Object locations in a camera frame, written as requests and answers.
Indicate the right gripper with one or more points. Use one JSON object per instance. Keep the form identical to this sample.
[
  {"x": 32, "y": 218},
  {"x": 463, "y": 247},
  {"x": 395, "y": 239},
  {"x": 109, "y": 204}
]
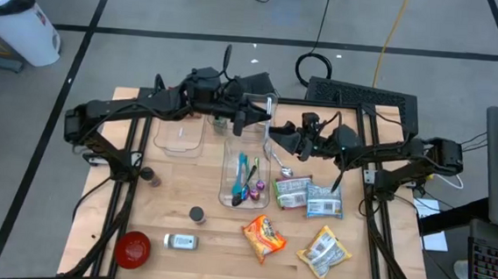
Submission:
[{"x": 343, "y": 141}]

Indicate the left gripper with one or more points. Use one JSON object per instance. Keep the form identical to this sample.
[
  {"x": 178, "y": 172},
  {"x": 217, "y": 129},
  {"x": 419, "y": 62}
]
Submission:
[{"x": 208, "y": 90}]

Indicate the silver spoon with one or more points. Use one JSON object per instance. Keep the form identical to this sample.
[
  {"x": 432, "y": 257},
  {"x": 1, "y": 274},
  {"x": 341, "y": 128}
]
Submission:
[{"x": 286, "y": 172}]

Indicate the green lid herb jar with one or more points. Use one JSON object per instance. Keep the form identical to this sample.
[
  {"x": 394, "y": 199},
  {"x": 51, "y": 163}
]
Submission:
[{"x": 220, "y": 126}]

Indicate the teal plastic spoon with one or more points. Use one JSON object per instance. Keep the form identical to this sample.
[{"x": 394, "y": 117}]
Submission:
[{"x": 240, "y": 169}]

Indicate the purple iridescent spoon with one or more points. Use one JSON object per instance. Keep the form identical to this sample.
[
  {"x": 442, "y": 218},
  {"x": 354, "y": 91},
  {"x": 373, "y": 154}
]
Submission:
[{"x": 260, "y": 185}]

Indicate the blue-red iridescent spoon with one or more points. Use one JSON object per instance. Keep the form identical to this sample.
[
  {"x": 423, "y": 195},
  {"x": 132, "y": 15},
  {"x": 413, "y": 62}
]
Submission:
[{"x": 245, "y": 191}]

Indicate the orange spice jar black lid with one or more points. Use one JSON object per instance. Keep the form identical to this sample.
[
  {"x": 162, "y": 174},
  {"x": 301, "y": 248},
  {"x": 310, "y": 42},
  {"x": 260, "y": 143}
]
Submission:
[{"x": 150, "y": 176}]

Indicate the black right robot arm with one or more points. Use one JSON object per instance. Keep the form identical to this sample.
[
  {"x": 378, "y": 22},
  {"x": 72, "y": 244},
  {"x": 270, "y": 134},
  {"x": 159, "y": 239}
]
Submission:
[{"x": 445, "y": 155}]

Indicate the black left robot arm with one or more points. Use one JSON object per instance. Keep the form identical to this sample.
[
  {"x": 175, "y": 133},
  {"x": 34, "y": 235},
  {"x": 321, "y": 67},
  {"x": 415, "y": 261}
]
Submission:
[{"x": 124, "y": 106}]

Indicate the clear plastic bin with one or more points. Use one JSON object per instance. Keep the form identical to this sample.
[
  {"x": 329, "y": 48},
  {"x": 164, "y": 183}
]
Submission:
[
  {"x": 178, "y": 143},
  {"x": 254, "y": 133},
  {"x": 228, "y": 186}
]

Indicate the black angled panel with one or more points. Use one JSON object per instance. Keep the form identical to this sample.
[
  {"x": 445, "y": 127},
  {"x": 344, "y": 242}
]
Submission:
[{"x": 261, "y": 84}]

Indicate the green white ramen pack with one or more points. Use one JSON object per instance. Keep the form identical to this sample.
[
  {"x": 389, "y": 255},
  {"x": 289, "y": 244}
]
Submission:
[{"x": 291, "y": 192}]

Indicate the blue white ramen pack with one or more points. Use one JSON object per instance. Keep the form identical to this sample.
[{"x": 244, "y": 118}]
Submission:
[{"x": 324, "y": 200}]

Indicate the orange ramen noodle pack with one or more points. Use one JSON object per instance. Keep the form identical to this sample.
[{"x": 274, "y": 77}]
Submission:
[{"x": 264, "y": 237}]

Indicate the dark spice jar grey lid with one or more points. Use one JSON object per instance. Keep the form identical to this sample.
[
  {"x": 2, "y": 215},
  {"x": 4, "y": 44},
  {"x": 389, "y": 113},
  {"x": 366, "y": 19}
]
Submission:
[{"x": 196, "y": 215}]

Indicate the yellow ramen noodle pack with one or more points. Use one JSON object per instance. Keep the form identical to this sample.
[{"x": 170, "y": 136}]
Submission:
[{"x": 323, "y": 252}]

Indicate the white labelled spice jar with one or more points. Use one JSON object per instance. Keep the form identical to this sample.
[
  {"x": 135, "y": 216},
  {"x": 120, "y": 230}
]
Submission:
[{"x": 180, "y": 241}]

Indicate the black desk beam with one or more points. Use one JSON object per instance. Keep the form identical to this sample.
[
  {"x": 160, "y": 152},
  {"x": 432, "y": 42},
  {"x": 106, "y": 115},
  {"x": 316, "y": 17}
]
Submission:
[{"x": 450, "y": 217}]

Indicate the white paper sheet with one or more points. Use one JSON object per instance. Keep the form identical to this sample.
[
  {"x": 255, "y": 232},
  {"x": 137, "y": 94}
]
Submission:
[{"x": 437, "y": 243}]

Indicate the red bowl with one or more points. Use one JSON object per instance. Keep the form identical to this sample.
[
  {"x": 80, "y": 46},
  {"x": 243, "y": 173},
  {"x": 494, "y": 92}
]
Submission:
[{"x": 132, "y": 249}]

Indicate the white mouse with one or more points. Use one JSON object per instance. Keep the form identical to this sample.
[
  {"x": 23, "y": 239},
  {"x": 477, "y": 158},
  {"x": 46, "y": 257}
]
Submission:
[{"x": 461, "y": 269}]

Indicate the black aluminium rig frame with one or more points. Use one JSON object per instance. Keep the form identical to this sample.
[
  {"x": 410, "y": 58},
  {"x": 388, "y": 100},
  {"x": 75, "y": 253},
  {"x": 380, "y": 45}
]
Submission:
[{"x": 291, "y": 102}]

